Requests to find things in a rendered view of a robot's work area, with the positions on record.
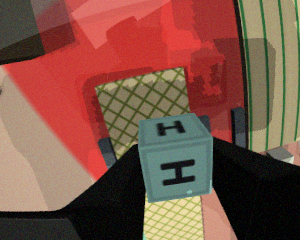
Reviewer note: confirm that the teal cube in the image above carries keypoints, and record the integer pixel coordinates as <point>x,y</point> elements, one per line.
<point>176,154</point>

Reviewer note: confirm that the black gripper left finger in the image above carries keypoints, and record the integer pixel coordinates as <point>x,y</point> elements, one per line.
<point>111,209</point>

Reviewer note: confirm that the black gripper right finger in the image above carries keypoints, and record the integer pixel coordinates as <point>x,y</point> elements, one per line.
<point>260,195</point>

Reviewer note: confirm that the yellow strip with green crosshatch pattern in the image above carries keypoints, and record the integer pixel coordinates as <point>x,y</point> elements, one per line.
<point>142,97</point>

